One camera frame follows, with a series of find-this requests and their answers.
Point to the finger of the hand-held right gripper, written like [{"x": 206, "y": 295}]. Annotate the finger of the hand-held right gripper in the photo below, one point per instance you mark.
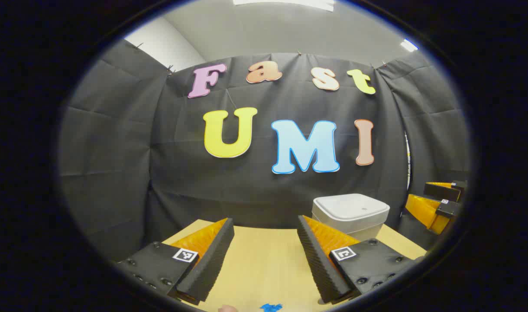
[
  {"x": 441, "y": 192},
  {"x": 422, "y": 210}
]

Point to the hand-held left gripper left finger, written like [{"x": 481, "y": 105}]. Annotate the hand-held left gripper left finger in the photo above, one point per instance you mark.
[{"x": 212, "y": 260}]

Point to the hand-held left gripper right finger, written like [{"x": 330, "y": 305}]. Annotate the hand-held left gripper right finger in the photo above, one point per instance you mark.
[{"x": 318, "y": 264}]

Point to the white desktop garbage bin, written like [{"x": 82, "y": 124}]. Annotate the white desktop garbage bin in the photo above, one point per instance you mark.
[{"x": 350, "y": 210}]

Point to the blue paper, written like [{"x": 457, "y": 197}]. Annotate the blue paper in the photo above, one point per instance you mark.
[{"x": 271, "y": 307}]

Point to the wooden desktop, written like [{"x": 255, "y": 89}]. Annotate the wooden desktop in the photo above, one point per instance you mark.
[{"x": 268, "y": 260}]

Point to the small ceiling light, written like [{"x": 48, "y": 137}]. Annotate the small ceiling light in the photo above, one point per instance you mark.
[{"x": 409, "y": 45}]

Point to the long ceiling light panel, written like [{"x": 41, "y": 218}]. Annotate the long ceiling light panel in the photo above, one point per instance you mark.
[{"x": 285, "y": 3}]

